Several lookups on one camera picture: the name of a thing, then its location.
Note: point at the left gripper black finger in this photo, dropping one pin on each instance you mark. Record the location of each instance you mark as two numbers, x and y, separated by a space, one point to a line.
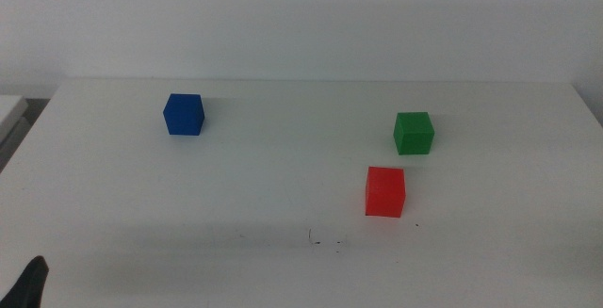
28 286

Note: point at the red cube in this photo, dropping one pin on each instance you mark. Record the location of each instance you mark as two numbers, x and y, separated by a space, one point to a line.
384 194

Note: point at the green cube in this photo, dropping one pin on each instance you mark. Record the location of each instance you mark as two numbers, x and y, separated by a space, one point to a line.
413 134

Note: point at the blue cube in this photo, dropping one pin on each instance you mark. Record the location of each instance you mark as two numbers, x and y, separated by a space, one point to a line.
183 116

